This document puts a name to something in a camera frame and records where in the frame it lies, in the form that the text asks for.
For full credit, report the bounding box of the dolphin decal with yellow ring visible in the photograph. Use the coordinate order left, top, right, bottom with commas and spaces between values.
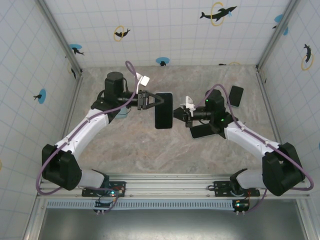
300, 43, 315, 72
67, 61, 77, 80

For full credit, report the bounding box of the white slotted cable duct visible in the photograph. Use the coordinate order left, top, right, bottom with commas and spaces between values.
45, 199, 251, 210

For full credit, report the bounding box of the aluminium side rail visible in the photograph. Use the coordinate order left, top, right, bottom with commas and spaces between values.
255, 65, 294, 179
50, 71, 85, 179

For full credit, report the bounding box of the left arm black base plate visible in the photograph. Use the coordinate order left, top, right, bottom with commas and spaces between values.
81, 180, 128, 199

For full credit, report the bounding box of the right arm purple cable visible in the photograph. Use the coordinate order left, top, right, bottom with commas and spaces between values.
194, 83, 315, 215

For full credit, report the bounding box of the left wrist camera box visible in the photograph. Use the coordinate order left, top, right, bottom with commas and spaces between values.
135, 72, 151, 87

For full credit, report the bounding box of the blue circle dolphin decal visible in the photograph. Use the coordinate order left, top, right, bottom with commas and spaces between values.
33, 88, 48, 105
272, 14, 290, 36

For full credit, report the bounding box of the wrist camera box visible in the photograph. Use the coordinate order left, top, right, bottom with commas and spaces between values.
135, 72, 151, 87
184, 95, 196, 117

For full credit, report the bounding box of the aluminium corner post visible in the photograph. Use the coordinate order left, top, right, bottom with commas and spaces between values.
36, 0, 84, 76
255, 0, 303, 70

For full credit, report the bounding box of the grey metal sheet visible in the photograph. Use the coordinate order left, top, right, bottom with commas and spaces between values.
39, 207, 310, 240

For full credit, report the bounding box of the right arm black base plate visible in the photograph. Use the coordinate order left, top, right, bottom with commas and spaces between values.
213, 179, 261, 198

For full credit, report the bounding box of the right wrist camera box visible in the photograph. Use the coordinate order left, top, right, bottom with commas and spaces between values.
184, 95, 196, 117

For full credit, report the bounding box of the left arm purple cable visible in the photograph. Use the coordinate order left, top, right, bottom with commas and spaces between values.
36, 60, 141, 213

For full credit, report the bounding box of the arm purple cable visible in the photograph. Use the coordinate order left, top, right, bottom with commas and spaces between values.
194, 83, 315, 215
36, 60, 141, 213

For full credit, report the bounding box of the aluminium mounting rail beam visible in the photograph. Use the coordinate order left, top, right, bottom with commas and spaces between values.
36, 174, 311, 200

